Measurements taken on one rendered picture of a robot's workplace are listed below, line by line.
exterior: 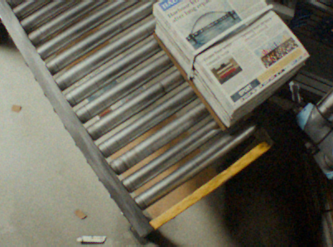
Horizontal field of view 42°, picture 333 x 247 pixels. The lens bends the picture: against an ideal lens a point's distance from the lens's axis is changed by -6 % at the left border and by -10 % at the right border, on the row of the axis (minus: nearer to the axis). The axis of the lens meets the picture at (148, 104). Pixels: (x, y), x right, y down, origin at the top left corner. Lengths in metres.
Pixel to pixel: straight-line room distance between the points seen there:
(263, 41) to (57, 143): 1.28
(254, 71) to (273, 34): 0.13
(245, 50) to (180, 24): 0.19
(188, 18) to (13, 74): 1.34
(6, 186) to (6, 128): 0.30
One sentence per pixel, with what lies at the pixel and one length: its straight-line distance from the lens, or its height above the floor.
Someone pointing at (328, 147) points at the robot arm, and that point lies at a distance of 1.35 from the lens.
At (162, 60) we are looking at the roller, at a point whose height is 0.80.
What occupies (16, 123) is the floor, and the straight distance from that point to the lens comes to 2.32.
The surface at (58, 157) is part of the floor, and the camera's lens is 2.23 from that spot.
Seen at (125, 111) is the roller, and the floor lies 0.80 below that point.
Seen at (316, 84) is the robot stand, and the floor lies 0.23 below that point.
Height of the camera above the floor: 2.15
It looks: 73 degrees down
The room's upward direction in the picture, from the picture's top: 1 degrees counter-clockwise
